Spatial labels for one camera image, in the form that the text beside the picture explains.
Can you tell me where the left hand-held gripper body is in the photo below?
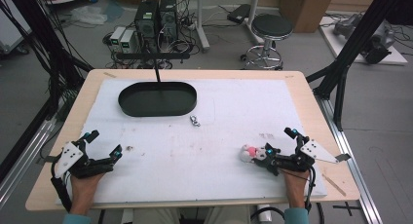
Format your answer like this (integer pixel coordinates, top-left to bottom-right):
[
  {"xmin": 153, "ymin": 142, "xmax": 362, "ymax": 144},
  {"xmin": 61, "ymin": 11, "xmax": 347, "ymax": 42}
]
[{"xmin": 53, "ymin": 137, "xmax": 115, "ymax": 179}]

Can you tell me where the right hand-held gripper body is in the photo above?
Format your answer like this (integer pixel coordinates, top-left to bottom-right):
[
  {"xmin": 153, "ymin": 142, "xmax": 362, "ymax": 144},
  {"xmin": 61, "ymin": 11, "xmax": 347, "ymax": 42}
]
[{"xmin": 276, "ymin": 135, "xmax": 340, "ymax": 173}]

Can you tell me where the small plush toy keychain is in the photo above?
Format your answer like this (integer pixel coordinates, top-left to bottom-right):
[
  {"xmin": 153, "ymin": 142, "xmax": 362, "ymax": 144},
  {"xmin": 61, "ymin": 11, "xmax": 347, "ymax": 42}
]
[{"xmin": 239, "ymin": 143, "xmax": 268, "ymax": 164}]

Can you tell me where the black stand with tray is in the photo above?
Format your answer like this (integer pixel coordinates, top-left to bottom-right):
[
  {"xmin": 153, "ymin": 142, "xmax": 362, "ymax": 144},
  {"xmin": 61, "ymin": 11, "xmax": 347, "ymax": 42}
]
[{"xmin": 116, "ymin": 52, "xmax": 199, "ymax": 118}]

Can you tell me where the person's left hand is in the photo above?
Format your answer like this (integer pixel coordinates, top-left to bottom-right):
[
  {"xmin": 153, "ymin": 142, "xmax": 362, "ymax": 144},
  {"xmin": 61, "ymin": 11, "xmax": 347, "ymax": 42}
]
[{"xmin": 68, "ymin": 172, "xmax": 105, "ymax": 216}]

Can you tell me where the person's right hand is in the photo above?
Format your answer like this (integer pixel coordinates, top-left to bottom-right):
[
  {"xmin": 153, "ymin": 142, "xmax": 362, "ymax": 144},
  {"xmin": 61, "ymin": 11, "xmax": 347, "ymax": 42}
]
[{"xmin": 281, "ymin": 169, "xmax": 312, "ymax": 210}]

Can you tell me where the thin wooden stick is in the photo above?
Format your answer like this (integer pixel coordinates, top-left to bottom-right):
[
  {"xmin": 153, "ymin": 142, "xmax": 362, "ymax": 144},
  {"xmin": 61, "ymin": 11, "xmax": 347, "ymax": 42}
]
[{"xmin": 321, "ymin": 172, "xmax": 348, "ymax": 198}]

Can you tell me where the white foam mat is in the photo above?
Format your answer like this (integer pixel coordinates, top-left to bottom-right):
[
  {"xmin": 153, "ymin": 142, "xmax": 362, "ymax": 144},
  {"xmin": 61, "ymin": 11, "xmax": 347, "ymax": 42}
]
[{"xmin": 56, "ymin": 78, "xmax": 328, "ymax": 205}]

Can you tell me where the white floor board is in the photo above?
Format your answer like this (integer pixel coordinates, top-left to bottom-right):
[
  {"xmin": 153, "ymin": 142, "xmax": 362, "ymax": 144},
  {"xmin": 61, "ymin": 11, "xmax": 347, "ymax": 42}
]
[{"xmin": 319, "ymin": 15, "xmax": 409, "ymax": 66}]

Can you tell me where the white power supply box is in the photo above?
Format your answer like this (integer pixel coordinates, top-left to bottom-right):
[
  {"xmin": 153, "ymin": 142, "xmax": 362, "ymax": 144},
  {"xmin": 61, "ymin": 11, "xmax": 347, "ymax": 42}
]
[
  {"xmin": 109, "ymin": 25, "xmax": 127, "ymax": 52},
  {"xmin": 120, "ymin": 28, "xmax": 136, "ymax": 55}
]

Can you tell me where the black round stool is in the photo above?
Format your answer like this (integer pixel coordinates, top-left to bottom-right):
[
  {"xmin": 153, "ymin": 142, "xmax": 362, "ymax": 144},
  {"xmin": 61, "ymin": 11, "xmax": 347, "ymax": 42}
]
[{"xmin": 241, "ymin": 14, "xmax": 294, "ymax": 71}]

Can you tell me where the clear plastic bag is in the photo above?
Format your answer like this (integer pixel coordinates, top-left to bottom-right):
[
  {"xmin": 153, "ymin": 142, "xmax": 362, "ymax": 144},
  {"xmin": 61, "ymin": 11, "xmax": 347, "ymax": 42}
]
[{"xmin": 68, "ymin": 5, "xmax": 109, "ymax": 26}]

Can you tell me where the white table leg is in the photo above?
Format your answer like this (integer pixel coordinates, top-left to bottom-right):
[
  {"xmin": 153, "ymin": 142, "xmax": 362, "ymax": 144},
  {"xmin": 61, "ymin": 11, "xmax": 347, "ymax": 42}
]
[
  {"xmin": 194, "ymin": 0, "xmax": 211, "ymax": 54},
  {"xmin": 244, "ymin": 0, "xmax": 265, "ymax": 46}
]

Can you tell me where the grey robot device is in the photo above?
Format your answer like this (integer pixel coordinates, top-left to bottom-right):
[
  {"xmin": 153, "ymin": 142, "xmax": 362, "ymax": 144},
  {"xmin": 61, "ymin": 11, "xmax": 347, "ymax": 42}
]
[{"xmin": 333, "ymin": 13, "xmax": 396, "ymax": 65}]

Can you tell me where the large cardboard box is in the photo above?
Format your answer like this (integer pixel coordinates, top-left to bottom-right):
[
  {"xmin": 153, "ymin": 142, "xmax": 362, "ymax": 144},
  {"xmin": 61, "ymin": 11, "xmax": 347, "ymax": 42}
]
[{"xmin": 279, "ymin": 0, "xmax": 338, "ymax": 34}]

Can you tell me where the black computer tower green sticker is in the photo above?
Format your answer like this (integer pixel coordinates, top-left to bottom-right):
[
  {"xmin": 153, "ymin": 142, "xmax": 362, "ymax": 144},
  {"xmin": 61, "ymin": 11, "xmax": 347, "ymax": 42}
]
[{"xmin": 133, "ymin": 0, "xmax": 161, "ymax": 42}]

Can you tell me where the black flat adapter box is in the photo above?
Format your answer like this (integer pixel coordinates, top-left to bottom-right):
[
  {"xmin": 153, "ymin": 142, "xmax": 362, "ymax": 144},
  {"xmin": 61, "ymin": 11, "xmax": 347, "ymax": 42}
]
[{"xmin": 226, "ymin": 3, "xmax": 251, "ymax": 24}]

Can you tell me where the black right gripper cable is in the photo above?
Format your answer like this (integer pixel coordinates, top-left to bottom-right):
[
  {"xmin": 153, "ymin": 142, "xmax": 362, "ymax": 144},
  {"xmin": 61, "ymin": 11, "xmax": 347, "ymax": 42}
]
[{"xmin": 303, "ymin": 165, "xmax": 325, "ymax": 224}]

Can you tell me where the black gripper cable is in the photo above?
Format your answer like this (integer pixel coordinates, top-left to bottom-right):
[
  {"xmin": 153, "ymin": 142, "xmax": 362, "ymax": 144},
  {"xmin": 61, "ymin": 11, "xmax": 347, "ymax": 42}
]
[
  {"xmin": 49, "ymin": 154, "xmax": 73, "ymax": 213},
  {"xmin": 303, "ymin": 165, "xmax": 325, "ymax": 224}
]

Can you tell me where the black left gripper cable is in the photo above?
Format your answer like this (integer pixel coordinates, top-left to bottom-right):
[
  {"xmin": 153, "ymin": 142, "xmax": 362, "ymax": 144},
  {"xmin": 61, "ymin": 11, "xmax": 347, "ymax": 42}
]
[{"xmin": 49, "ymin": 154, "xmax": 73, "ymax": 213}]

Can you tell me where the aluminium rail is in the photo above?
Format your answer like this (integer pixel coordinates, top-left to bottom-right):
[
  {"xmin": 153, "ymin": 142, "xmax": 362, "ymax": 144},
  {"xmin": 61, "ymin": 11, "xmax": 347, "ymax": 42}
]
[
  {"xmin": 315, "ymin": 94, "xmax": 385, "ymax": 224},
  {"xmin": 0, "ymin": 117, "xmax": 56, "ymax": 204}
]

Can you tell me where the black frame post with cables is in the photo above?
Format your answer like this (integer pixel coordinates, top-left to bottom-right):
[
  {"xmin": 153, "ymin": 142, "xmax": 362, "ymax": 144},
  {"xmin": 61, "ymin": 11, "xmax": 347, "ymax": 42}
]
[{"xmin": 0, "ymin": 0, "xmax": 94, "ymax": 100}]

